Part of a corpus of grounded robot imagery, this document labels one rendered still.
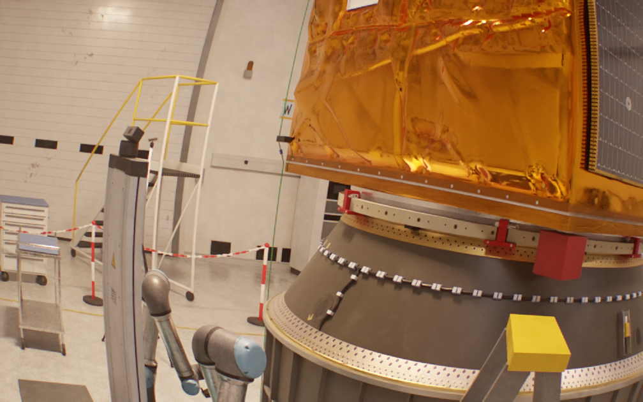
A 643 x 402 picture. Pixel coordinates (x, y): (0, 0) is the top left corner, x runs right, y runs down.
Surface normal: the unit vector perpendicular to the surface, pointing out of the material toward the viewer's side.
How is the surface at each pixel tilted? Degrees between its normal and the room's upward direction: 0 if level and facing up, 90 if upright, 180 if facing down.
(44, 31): 90
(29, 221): 90
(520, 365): 90
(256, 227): 90
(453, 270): 62
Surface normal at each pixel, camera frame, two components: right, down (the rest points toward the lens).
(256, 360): 0.88, 0.02
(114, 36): 0.49, 0.11
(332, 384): -0.75, -0.07
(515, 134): -0.88, -0.08
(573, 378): 0.14, -0.68
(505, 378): -0.24, -0.04
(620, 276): 0.41, -0.37
